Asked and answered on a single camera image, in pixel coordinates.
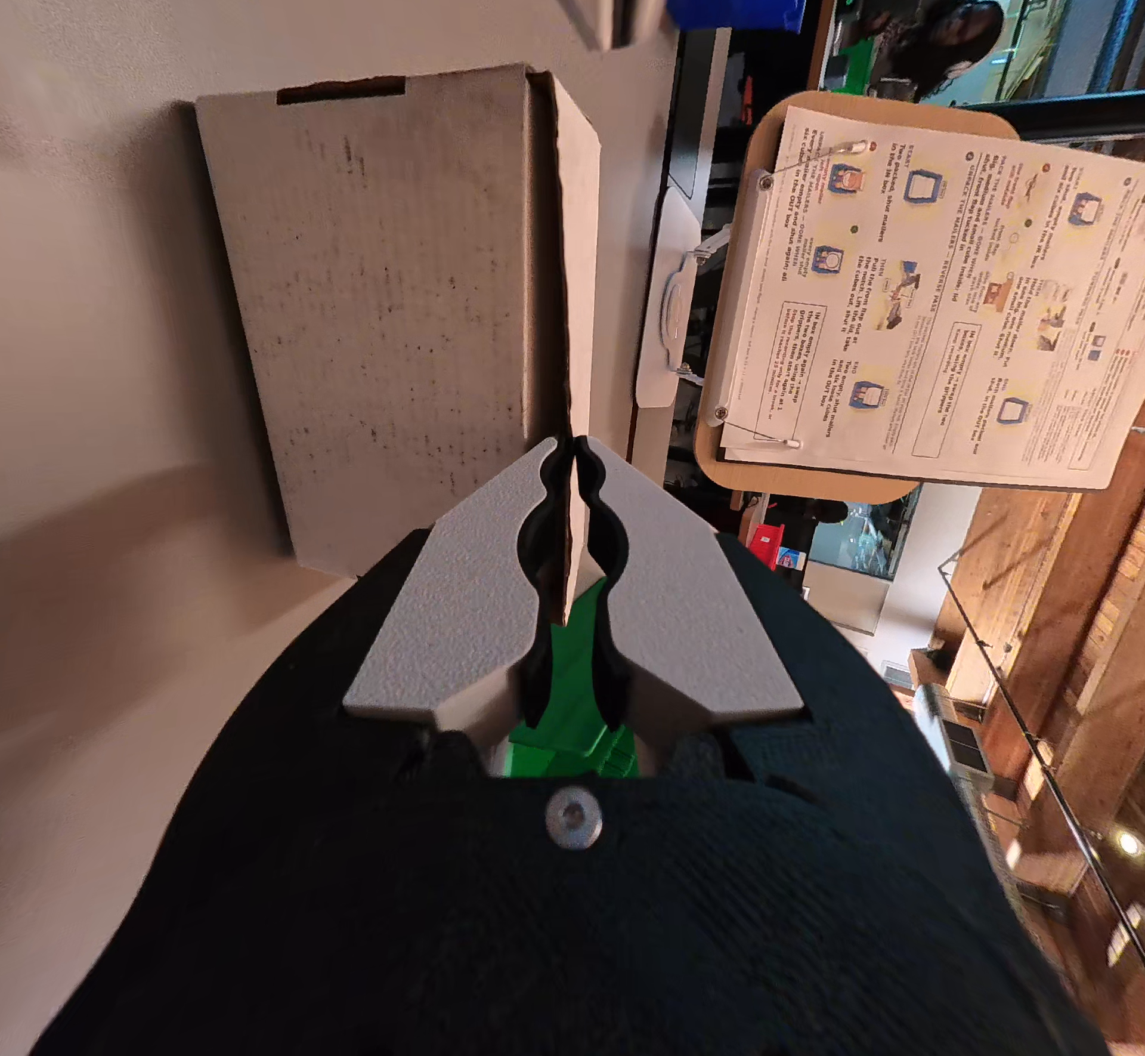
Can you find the white cardboard mailer box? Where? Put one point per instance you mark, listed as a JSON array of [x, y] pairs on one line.
[[376, 313]]

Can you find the black stand pole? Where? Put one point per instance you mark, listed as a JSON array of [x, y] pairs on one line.
[[1082, 116]]

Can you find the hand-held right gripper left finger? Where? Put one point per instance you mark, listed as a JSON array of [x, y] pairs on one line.
[[447, 626]]

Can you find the background wooden table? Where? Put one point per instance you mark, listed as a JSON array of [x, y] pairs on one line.
[[832, 0]]

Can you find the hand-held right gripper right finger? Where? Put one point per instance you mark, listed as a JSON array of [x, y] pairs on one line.
[[698, 626]]

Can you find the grey desk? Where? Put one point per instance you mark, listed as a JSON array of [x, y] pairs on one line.
[[107, 358]]

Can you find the printed instruction sheet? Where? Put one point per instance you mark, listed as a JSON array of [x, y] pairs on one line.
[[939, 295]]

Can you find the green plastic bin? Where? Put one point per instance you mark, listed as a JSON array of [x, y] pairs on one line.
[[563, 716]]

